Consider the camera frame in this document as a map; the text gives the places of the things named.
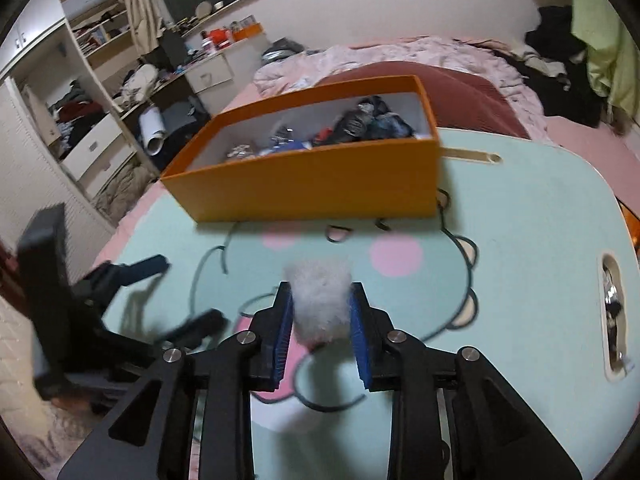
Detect white rolled cylinder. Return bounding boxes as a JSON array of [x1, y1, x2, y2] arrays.
[[138, 107, 167, 157]]

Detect dark grey bundle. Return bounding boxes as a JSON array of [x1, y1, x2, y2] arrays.
[[262, 37, 307, 64]]

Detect red clothes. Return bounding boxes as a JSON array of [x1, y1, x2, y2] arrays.
[[54, 100, 104, 124]]

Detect white fluffy scrunchie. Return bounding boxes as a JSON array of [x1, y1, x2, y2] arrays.
[[284, 259, 353, 347]]

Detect pile of black clothes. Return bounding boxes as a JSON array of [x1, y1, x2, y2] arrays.
[[487, 6, 610, 128]]

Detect beige bag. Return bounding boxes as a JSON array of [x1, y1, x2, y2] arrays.
[[120, 63, 162, 106]]

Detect maroon cushion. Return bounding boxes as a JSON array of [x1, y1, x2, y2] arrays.
[[312, 61, 531, 141]]

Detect beige curtain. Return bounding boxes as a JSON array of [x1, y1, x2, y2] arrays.
[[111, 0, 162, 54]]

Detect white wardrobe drawers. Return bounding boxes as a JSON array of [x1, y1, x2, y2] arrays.
[[59, 112, 137, 197]]

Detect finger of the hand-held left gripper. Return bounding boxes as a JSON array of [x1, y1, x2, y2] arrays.
[[159, 309, 227, 350], [92, 254, 169, 292]]

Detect pink floral blanket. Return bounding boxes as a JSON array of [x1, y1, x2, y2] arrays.
[[252, 36, 536, 126]]

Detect black monitor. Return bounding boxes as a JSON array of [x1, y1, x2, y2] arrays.
[[160, 27, 189, 66]]

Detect light green hanging garment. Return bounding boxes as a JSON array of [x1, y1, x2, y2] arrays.
[[570, 0, 640, 128]]

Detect black plastic bag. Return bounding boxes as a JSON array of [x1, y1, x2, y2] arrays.
[[330, 96, 417, 147]]

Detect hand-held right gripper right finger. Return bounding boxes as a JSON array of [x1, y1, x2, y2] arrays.
[[350, 282, 583, 480]]

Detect blue printed packet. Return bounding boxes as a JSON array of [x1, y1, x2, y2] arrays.
[[264, 139, 315, 155]]

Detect crumpled foil wrapper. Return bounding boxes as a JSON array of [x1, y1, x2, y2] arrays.
[[602, 265, 626, 368]]

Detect small white drawer cabinet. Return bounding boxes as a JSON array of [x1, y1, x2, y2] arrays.
[[185, 50, 234, 94]]

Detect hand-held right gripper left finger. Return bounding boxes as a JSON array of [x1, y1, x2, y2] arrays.
[[57, 282, 293, 480]]

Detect orange cardboard box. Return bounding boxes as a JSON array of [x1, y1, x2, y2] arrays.
[[160, 75, 442, 223]]

